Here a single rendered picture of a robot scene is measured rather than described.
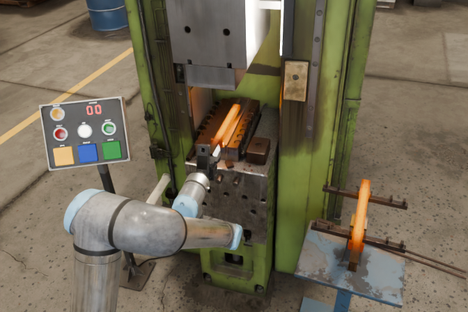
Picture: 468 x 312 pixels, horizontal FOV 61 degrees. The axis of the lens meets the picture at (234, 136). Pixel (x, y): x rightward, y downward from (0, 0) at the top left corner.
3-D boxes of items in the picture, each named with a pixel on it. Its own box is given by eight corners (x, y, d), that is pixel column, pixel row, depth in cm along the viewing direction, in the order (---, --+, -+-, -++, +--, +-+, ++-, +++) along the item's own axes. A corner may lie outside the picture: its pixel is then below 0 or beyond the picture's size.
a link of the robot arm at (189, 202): (172, 221, 140) (168, 201, 134) (184, 197, 150) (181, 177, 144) (196, 226, 138) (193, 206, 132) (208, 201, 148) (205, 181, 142)
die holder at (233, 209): (266, 245, 192) (267, 175, 167) (193, 230, 202) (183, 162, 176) (286, 172, 236) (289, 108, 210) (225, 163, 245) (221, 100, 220)
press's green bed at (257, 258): (264, 300, 219) (265, 244, 193) (201, 285, 229) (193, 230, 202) (283, 226, 263) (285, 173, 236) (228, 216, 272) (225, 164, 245)
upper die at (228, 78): (235, 90, 154) (234, 68, 149) (187, 86, 159) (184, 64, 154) (259, 49, 187) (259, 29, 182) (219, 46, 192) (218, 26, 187)
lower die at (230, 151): (238, 161, 175) (237, 146, 170) (196, 155, 180) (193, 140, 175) (259, 113, 208) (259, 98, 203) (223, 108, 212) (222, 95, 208)
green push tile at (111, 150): (121, 157, 170) (119, 140, 169) (104, 160, 169) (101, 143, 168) (122, 157, 172) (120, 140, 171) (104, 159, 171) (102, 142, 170)
